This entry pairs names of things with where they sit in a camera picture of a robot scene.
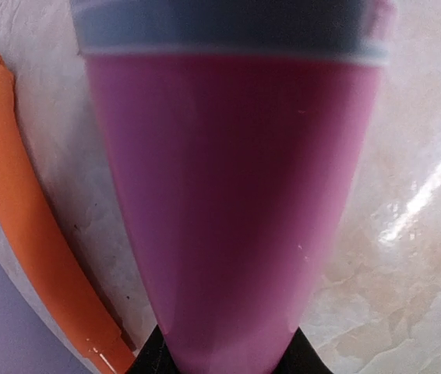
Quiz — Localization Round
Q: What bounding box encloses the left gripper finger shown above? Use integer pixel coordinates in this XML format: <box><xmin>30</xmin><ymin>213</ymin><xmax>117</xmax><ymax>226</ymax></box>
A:
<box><xmin>126</xmin><ymin>326</ymin><xmax>178</xmax><ymax>374</ymax></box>

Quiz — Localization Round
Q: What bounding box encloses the orange microphone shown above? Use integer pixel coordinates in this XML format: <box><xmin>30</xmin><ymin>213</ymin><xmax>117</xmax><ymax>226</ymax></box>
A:
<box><xmin>0</xmin><ymin>55</ymin><xmax>134</xmax><ymax>373</ymax></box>

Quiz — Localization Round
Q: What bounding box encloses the pink microphone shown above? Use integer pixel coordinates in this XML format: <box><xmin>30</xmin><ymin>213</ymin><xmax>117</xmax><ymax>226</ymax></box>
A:
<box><xmin>71</xmin><ymin>1</ymin><xmax>396</xmax><ymax>373</ymax></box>

